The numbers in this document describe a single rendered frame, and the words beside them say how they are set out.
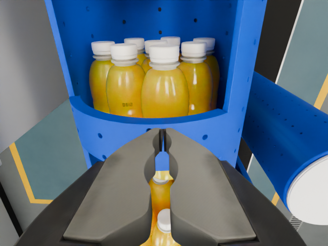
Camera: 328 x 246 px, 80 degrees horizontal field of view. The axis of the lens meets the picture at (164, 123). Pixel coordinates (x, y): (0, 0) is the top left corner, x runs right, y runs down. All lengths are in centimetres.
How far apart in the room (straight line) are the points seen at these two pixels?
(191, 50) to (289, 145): 46
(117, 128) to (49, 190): 217
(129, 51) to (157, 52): 6
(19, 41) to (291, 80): 160
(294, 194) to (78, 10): 65
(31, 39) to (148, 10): 30
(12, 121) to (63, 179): 170
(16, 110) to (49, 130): 136
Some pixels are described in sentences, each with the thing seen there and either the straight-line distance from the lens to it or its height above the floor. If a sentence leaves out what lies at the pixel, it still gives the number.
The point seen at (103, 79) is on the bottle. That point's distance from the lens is 35.
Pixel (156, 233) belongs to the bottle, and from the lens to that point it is 47.
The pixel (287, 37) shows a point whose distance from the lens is 146.
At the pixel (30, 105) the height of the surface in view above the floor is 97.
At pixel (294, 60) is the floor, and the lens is 169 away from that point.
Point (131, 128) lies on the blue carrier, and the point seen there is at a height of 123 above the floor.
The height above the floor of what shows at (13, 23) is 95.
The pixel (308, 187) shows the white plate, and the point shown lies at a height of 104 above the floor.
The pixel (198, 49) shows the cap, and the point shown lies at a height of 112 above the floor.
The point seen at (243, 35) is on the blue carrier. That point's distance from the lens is 23.
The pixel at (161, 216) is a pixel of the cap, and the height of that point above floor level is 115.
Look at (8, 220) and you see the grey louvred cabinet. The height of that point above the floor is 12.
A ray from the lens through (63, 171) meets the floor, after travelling 214.
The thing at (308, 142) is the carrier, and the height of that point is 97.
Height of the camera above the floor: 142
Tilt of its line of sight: 62 degrees down
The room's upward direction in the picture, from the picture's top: 179 degrees counter-clockwise
